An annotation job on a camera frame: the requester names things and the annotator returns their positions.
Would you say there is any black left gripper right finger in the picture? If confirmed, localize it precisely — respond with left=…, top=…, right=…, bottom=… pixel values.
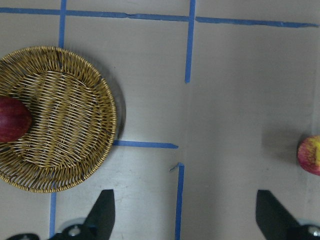
left=255, top=189, right=312, bottom=240

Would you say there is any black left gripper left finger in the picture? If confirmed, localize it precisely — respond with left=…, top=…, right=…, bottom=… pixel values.
left=83, top=189, right=116, bottom=240

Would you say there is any yellow red apple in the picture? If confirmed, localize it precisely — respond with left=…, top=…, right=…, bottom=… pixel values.
left=297, top=135, right=320, bottom=176

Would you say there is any woven wicker basket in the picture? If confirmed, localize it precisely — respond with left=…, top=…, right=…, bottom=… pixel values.
left=0, top=46, right=117, bottom=193

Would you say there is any dark red apple in basket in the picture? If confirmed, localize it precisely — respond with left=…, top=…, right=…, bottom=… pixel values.
left=0, top=96, right=32, bottom=143

